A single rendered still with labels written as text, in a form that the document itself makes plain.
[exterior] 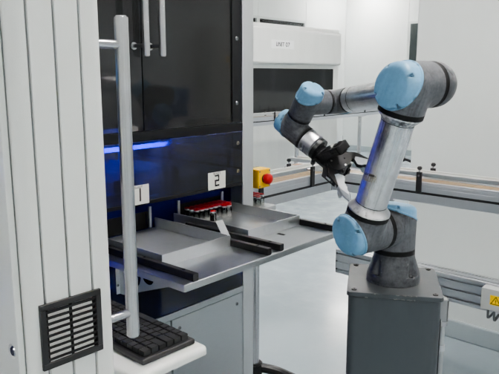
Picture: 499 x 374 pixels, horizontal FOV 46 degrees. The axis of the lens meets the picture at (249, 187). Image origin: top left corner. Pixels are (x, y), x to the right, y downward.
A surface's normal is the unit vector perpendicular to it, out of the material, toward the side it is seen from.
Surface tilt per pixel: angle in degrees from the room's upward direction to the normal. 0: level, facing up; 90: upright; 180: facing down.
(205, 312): 90
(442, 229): 90
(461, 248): 90
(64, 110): 90
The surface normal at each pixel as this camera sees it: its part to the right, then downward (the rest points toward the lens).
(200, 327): 0.75, 0.12
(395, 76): -0.78, -0.01
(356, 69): -0.66, 0.14
